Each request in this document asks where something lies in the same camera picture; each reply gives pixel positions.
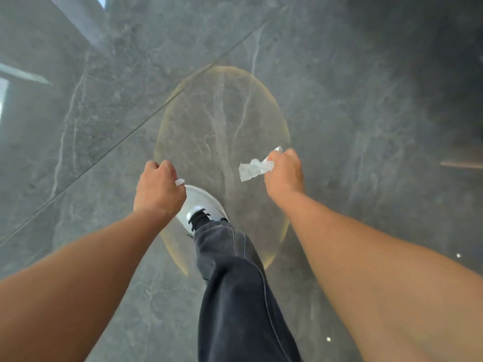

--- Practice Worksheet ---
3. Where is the person's right hand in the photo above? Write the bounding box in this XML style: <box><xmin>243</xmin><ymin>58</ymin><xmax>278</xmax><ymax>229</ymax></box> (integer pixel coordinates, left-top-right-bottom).
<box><xmin>263</xmin><ymin>148</ymin><xmax>306</xmax><ymax>209</ymax></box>

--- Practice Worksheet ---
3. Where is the person's left hand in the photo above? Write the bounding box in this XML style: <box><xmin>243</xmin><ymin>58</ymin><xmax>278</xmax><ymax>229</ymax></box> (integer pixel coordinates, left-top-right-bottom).
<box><xmin>134</xmin><ymin>160</ymin><xmax>188</xmax><ymax>223</ymax></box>

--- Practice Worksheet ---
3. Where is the large white tissue piece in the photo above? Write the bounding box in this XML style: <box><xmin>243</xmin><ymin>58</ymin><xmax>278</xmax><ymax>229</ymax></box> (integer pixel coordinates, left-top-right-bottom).
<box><xmin>238</xmin><ymin>146</ymin><xmax>284</xmax><ymax>183</ymax></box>

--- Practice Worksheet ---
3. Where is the person's right forearm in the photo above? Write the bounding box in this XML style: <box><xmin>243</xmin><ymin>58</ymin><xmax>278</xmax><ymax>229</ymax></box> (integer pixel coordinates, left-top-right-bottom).
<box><xmin>272</xmin><ymin>191</ymin><xmax>483</xmax><ymax>362</ymax></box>

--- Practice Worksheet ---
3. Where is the person's left forearm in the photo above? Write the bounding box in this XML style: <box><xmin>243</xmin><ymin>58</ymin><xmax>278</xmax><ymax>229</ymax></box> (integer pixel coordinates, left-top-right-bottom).
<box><xmin>0</xmin><ymin>208</ymin><xmax>175</xmax><ymax>362</ymax></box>

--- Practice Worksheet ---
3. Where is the white sneaker with black laces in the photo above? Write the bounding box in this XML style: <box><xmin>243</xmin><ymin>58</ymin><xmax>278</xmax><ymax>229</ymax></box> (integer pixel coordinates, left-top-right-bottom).
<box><xmin>175</xmin><ymin>185</ymin><xmax>230</xmax><ymax>238</ymax></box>

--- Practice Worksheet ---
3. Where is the yellowish oval liquid spill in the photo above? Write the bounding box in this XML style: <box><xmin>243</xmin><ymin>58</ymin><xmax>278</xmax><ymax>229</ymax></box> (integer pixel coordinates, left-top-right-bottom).
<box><xmin>153</xmin><ymin>65</ymin><xmax>292</xmax><ymax>278</ymax></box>

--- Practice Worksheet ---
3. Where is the dark grey jeans leg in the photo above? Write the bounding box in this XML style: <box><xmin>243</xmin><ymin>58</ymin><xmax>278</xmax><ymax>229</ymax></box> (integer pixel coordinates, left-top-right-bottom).
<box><xmin>193</xmin><ymin>219</ymin><xmax>303</xmax><ymax>362</ymax></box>

